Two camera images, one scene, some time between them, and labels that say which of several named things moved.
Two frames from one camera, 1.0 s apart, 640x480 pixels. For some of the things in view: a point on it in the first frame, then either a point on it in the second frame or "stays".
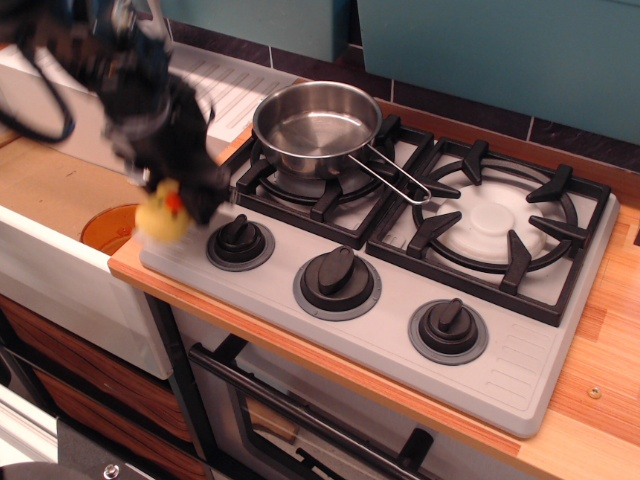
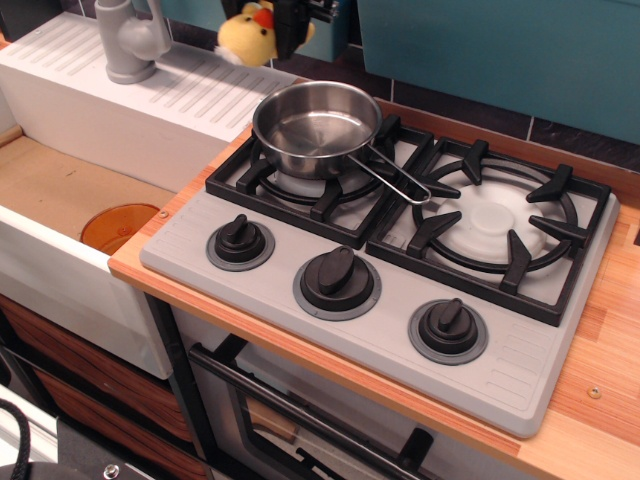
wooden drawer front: [106, 395] stays
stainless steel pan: [309, 130] stays
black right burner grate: [501, 227] stays
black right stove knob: [448, 332] stays
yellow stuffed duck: [166, 217] to [248, 37]
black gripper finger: [203, 188] to [292, 19]
